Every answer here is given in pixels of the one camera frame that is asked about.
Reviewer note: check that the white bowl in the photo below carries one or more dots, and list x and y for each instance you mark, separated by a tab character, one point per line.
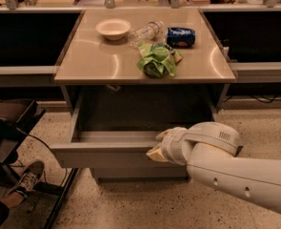
113	29

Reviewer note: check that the grey sneaker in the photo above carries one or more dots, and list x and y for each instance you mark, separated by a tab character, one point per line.
30	177

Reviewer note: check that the green chip bag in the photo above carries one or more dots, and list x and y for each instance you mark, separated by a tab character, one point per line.
158	59

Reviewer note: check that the grey drawer cabinet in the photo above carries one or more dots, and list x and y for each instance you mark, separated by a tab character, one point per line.
93	64

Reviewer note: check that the person's leg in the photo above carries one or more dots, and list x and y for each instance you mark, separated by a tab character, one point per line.
6	203

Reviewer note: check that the grey drawer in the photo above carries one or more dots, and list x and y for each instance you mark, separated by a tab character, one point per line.
114	130
152	172

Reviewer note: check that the clear plastic water bottle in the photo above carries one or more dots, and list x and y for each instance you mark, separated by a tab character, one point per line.
146	32

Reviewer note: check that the grey top drawer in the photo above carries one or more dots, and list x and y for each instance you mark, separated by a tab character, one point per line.
114	130

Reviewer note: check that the grey bottom drawer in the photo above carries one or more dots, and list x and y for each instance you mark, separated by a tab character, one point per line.
152	172

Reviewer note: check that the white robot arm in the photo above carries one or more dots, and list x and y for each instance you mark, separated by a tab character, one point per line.
208	151

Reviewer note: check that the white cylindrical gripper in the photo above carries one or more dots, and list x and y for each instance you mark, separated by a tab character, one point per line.
171	146

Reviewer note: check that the black cart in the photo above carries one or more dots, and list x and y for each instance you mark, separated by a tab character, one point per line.
17	118

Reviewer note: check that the blue soda can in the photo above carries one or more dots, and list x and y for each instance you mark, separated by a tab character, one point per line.
180	37

